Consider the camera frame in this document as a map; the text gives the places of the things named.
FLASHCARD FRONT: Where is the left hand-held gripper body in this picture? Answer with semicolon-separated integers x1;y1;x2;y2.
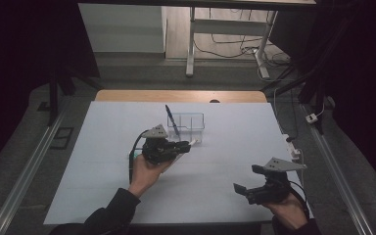
141;123;177;165

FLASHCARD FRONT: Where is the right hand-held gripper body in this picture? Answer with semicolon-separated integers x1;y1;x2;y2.
246;157;307;207

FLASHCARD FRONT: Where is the white glue stick green label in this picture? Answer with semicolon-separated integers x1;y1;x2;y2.
130;148;144;161

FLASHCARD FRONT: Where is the clear plastic organizer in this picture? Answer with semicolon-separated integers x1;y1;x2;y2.
166;112;206;145

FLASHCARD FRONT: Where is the blue pen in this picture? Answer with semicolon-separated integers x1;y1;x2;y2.
164;104;180;136

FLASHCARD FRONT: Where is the person's right hand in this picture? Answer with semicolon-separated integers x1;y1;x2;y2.
261;192;309;231

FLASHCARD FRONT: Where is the person's left hand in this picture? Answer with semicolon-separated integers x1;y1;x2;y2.
127;153;184;199

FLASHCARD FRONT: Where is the white table sheet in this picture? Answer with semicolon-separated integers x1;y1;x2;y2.
43;100;314;226

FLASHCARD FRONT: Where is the white power strip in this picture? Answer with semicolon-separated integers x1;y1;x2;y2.
282;133;304;162

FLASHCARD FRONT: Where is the wooden table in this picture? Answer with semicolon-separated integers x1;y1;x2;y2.
95;89;268;104

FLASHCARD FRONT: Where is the black metal stand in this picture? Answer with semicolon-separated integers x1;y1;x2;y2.
260;6;356;135
46;63;105;127

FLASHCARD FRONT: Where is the white cabinet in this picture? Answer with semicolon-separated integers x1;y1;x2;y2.
77;3;167;54

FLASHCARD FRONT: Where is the right hand-held gripper cable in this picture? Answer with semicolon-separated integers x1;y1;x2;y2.
288;180;311;220

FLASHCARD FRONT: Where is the hand-held gripper cable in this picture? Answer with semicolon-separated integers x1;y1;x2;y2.
128;129;150;184
288;180;311;220

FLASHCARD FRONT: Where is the left hand-held gripper cable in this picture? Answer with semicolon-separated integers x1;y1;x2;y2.
128;129;150;184

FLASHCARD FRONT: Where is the aluminium rail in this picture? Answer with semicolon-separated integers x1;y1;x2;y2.
0;97;71;235
299;103;376;235

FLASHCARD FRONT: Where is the black floor cable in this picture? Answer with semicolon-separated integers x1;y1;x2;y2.
192;38;260;61

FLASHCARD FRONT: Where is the white desk frame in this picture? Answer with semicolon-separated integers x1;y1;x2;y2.
185;5;279;79

